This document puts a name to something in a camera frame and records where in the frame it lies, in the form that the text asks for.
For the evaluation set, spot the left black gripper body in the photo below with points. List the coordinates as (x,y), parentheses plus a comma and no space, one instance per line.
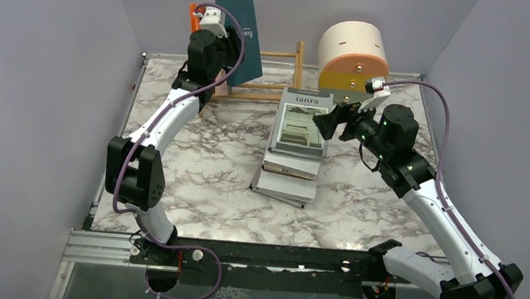
(226,52)

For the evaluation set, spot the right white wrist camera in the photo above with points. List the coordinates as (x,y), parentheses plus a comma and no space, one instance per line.
(376,92)

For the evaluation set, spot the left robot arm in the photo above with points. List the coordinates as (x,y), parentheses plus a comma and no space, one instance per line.
(134,173)

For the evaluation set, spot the wooden book rack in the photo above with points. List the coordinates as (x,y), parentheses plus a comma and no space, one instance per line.
(276,77)

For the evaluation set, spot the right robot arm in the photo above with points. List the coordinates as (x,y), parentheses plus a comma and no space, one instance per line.
(473,272)

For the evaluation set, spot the round cream drawer cabinet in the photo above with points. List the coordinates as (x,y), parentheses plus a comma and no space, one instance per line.
(350,53)

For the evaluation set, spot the orange Fashion Show book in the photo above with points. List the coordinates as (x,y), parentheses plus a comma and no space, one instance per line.
(194,19)

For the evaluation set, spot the bottom grey white book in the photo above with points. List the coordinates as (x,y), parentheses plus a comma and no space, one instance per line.
(288,189)

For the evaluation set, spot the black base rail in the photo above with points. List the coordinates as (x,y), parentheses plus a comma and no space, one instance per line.
(194,261)

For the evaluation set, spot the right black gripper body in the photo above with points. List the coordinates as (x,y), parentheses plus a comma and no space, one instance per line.
(360,125)

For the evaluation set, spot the teal Humor book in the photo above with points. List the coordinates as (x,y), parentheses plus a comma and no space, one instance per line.
(244,13)

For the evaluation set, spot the white book with brown stripes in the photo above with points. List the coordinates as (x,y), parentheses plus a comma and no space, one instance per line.
(293,166)

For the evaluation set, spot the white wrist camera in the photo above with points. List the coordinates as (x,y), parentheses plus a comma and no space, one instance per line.
(376,92)
(213,20)

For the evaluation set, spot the grey book with plant cover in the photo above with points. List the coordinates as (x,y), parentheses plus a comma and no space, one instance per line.
(294,132)

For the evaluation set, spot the white rose Designer Fate book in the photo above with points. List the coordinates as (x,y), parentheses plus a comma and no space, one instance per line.
(222,89)

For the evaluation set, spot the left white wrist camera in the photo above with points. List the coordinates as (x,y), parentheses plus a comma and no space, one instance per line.
(213,20)

